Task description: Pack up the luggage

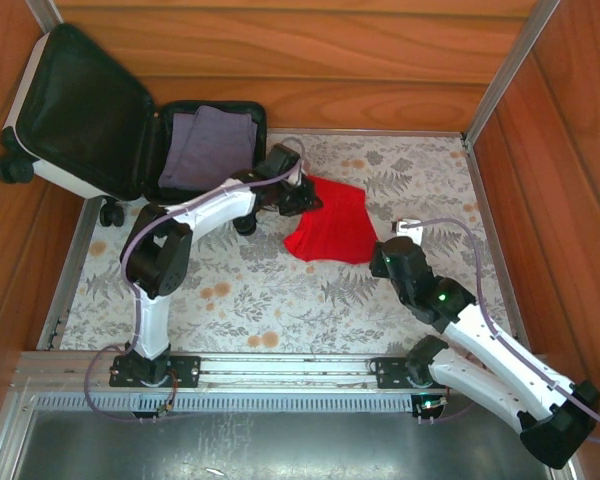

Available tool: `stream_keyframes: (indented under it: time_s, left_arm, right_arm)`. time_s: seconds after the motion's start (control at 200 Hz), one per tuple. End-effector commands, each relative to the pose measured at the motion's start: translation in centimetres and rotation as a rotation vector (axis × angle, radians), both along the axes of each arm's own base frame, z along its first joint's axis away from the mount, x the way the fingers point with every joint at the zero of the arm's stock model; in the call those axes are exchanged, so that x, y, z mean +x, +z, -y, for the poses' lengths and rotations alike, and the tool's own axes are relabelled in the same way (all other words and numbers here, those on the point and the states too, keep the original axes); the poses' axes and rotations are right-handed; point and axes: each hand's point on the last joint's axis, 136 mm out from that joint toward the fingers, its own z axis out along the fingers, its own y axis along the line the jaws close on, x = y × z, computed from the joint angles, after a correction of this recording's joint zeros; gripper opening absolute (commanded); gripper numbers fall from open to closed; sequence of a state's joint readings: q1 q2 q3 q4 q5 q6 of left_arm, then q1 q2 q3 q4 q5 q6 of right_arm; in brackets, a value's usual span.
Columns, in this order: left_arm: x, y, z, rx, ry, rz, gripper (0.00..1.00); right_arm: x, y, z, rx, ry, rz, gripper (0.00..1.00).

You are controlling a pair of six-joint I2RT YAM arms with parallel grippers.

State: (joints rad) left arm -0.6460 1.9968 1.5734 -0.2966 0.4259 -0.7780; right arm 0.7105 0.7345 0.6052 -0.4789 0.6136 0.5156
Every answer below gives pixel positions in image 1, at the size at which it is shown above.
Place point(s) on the red garment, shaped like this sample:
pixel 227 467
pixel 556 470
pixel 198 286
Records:
pixel 335 225

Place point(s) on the purple garment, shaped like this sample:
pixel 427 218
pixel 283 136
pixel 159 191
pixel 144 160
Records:
pixel 205 145

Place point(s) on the white hard-shell suitcase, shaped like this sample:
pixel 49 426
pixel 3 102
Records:
pixel 80 110

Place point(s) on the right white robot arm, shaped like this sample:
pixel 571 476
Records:
pixel 500 360

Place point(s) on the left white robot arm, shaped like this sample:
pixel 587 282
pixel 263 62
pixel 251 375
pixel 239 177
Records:
pixel 152 320

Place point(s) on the floral tablecloth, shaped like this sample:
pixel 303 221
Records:
pixel 260 300

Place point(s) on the small green-lit circuit board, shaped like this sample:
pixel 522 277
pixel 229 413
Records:
pixel 430 404

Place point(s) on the grey metal sheet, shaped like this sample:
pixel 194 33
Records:
pixel 280 445

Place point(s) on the aluminium table edge rail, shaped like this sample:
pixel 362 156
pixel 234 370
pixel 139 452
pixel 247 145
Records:
pixel 58 300
pixel 370 132
pixel 477 175

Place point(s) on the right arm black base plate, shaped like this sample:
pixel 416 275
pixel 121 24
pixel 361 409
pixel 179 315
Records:
pixel 387 372

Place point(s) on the aluminium mounting rail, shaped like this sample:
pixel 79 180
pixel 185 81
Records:
pixel 280 367

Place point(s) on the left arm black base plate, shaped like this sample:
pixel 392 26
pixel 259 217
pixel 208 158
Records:
pixel 185 372

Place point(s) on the aluminium corner post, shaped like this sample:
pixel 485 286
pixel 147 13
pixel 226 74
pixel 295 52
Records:
pixel 510 65
pixel 42 12

